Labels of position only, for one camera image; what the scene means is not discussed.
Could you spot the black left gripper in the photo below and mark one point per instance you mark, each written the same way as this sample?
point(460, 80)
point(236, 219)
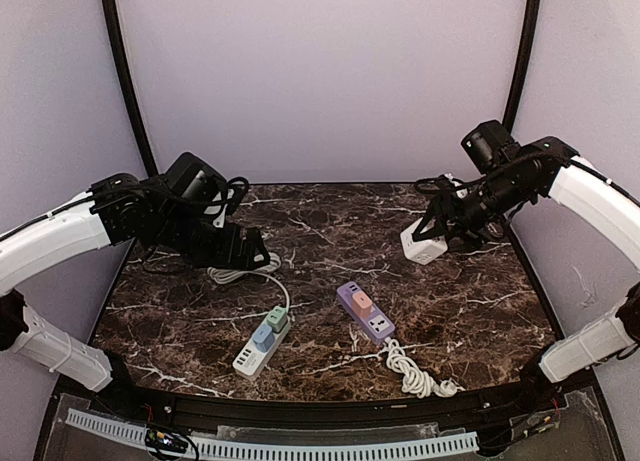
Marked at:
point(232, 246)

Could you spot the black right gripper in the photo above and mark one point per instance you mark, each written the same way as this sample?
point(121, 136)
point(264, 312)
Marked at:
point(451, 214)

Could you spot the white cube socket adapter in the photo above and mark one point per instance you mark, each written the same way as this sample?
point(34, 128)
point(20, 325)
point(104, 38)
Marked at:
point(421, 252)

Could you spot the green plug adapter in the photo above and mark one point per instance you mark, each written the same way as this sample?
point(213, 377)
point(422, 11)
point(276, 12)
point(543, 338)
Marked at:
point(278, 319)

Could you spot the blue plug adapter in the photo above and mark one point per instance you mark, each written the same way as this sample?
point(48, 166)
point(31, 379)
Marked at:
point(263, 338)

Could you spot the pink plug adapter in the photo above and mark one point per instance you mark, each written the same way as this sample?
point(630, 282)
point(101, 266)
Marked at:
point(362, 305)

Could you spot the purple power strip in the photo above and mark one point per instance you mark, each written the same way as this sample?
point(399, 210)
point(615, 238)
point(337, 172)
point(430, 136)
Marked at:
point(378, 327)

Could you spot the white power strip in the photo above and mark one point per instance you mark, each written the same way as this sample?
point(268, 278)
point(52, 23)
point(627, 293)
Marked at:
point(249, 363)

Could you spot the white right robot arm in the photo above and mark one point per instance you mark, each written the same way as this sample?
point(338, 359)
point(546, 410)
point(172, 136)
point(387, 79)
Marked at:
point(574, 206)

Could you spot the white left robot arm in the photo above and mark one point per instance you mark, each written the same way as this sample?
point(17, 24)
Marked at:
point(111, 212)

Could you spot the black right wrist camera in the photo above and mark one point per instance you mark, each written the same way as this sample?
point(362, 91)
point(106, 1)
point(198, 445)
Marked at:
point(489, 145)

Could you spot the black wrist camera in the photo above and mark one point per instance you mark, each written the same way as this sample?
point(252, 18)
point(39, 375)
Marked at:
point(489, 145)
point(206, 194)

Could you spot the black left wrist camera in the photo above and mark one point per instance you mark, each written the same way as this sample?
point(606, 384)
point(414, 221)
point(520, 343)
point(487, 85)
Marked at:
point(206, 194)

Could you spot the black front table rail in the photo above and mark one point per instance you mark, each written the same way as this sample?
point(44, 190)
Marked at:
point(489, 409)

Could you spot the white slotted cable duct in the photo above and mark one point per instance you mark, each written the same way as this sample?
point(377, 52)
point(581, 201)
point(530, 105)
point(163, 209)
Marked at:
point(245, 444)

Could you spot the black frame post left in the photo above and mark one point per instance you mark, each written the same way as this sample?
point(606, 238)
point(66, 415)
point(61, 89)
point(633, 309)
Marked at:
point(128, 91)

